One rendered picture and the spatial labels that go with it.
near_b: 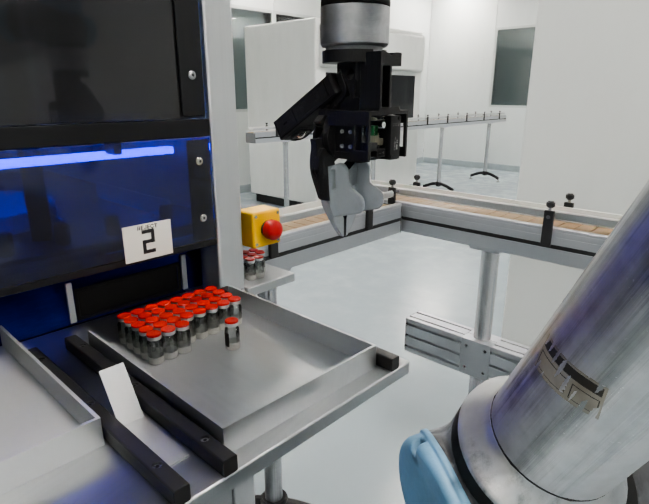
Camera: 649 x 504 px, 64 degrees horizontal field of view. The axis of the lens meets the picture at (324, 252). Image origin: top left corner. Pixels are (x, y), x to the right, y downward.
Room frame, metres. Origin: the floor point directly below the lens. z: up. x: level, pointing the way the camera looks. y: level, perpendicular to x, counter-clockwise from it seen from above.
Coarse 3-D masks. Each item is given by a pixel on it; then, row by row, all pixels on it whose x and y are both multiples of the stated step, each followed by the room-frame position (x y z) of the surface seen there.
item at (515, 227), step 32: (416, 192) 1.54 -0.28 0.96; (448, 192) 1.54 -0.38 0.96; (416, 224) 1.51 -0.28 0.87; (448, 224) 1.43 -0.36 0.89; (480, 224) 1.37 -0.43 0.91; (512, 224) 1.31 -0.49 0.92; (544, 224) 1.24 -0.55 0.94; (576, 224) 1.28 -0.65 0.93; (608, 224) 1.17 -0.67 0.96; (544, 256) 1.24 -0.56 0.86; (576, 256) 1.19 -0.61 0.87
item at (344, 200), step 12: (336, 168) 0.59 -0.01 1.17; (336, 180) 0.59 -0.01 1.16; (348, 180) 0.58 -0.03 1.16; (336, 192) 0.59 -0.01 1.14; (348, 192) 0.58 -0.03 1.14; (324, 204) 0.60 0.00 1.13; (336, 204) 0.60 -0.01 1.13; (348, 204) 0.58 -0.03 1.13; (360, 204) 0.57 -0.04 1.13; (336, 216) 0.60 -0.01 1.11; (336, 228) 0.60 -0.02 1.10
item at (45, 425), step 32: (0, 352) 0.69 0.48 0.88; (0, 384) 0.60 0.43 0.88; (32, 384) 0.60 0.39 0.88; (64, 384) 0.55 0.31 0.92; (0, 416) 0.53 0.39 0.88; (32, 416) 0.53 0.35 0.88; (64, 416) 0.53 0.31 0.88; (96, 416) 0.48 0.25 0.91; (0, 448) 0.47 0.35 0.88; (32, 448) 0.43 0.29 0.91; (64, 448) 0.45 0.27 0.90; (96, 448) 0.48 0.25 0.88; (0, 480) 0.41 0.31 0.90
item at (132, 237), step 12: (132, 228) 0.79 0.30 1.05; (144, 228) 0.81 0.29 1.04; (156, 228) 0.82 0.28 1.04; (168, 228) 0.84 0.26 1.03; (132, 240) 0.79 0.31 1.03; (156, 240) 0.82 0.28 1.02; (168, 240) 0.84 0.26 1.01; (132, 252) 0.79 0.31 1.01; (156, 252) 0.82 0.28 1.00; (168, 252) 0.84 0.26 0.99
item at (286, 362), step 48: (96, 336) 0.68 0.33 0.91; (240, 336) 0.74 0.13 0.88; (288, 336) 0.74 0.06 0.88; (336, 336) 0.70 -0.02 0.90; (144, 384) 0.58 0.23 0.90; (192, 384) 0.60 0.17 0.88; (240, 384) 0.60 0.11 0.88; (288, 384) 0.60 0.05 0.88; (336, 384) 0.59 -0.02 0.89; (240, 432) 0.48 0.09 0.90
